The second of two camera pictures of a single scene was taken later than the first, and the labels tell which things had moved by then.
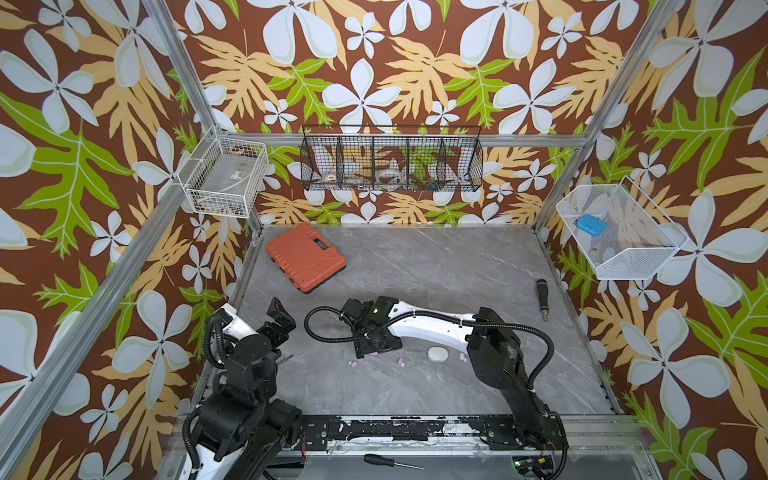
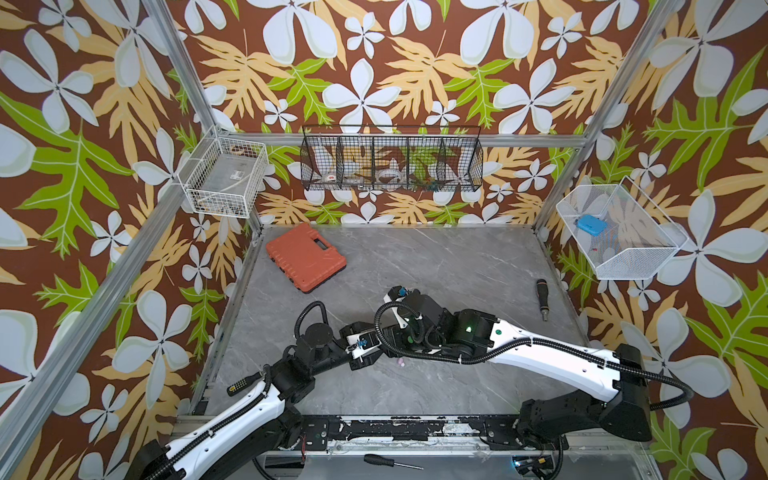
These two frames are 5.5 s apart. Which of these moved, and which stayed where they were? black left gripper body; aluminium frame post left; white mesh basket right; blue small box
Moved: black left gripper body
Stayed: blue small box; white mesh basket right; aluminium frame post left
